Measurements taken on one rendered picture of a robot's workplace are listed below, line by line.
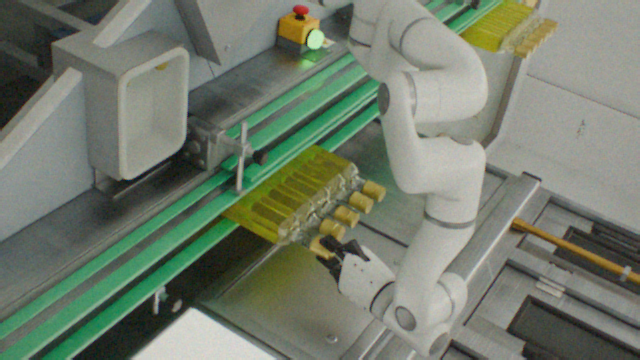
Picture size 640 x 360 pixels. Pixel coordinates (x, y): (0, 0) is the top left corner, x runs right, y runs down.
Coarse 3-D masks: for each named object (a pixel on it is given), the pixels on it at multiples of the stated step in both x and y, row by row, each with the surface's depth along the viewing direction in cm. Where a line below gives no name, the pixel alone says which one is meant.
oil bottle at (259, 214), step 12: (252, 192) 156; (240, 204) 153; (252, 204) 153; (264, 204) 153; (276, 204) 154; (228, 216) 156; (240, 216) 154; (252, 216) 152; (264, 216) 150; (276, 216) 151; (288, 216) 151; (252, 228) 153; (264, 228) 152; (276, 228) 150; (288, 228) 149; (276, 240) 151; (288, 240) 150
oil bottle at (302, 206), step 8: (264, 184) 158; (272, 184) 159; (280, 184) 159; (256, 192) 157; (264, 192) 156; (272, 192) 156; (280, 192) 157; (288, 192) 157; (296, 192) 158; (272, 200) 155; (280, 200) 155; (288, 200) 155; (296, 200) 155; (304, 200) 156; (288, 208) 154; (296, 208) 153; (304, 208) 154; (312, 208) 155; (304, 216) 153; (304, 224) 154
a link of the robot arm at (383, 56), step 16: (400, 0) 132; (384, 16) 132; (400, 16) 128; (416, 16) 126; (432, 16) 127; (384, 32) 132; (400, 32) 127; (352, 48) 144; (368, 48) 142; (384, 48) 133; (368, 64) 137; (384, 64) 134; (400, 64) 133
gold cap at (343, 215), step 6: (336, 210) 157; (342, 210) 157; (348, 210) 157; (336, 216) 157; (342, 216) 157; (348, 216) 156; (354, 216) 156; (342, 222) 157; (348, 222) 156; (354, 222) 157
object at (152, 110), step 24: (144, 72) 141; (168, 72) 142; (120, 96) 127; (144, 96) 144; (168, 96) 145; (120, 120) 130; (144, 120) 147; (168, 120) 148; (120, 144) 133; (144, 144) 147; (168, 144) 148; (120, 168) 136; (144, 168) 142
